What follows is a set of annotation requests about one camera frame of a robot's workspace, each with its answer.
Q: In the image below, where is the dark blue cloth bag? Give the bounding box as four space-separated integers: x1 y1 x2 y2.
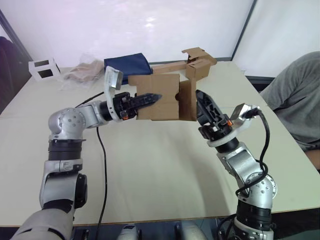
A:
103 52 154 86

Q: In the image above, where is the grey rounded housing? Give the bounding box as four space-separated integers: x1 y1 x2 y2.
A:
174 220 209 240
116 223 141 240

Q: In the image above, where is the clear plastic bag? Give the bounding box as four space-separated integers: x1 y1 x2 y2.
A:
59 51 106 93

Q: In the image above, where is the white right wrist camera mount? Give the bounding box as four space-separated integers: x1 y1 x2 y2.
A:
206 103 261 149

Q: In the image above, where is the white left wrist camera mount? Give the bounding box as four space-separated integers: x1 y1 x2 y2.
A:
103 65 125 123

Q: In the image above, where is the dark metal frame post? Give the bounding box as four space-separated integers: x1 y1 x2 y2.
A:
230 0 259 62

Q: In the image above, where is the dark maroon chair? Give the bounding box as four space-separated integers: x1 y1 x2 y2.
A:
0 35 33 114

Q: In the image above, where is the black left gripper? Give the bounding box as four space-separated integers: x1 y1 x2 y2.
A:
112 91 163 121

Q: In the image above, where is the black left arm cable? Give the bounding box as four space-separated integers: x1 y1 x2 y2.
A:
74 91 109 240

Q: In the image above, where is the open folded cardboard box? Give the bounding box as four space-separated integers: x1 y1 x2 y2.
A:
181 46 218 82

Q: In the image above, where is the small brown cardboard box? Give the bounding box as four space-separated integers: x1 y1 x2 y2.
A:
127 72 199 123

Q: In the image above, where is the flat cardboard strip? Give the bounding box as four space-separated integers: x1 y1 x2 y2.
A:
151 62 191 75

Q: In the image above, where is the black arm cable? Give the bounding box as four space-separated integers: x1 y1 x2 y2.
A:
74 91 109 240
234 104 272 201

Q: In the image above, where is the person in grey shirt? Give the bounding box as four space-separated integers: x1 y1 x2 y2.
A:
258 50 320 174

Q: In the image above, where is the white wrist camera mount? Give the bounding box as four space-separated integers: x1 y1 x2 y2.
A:
206 103 261 149
103 65 125 123

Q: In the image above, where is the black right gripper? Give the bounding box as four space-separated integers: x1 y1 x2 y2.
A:
195 89 235 142

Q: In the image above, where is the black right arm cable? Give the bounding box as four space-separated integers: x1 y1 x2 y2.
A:
234 104 272 201

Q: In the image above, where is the white box with dark windows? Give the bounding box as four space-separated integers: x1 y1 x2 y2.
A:
27 56 62 82

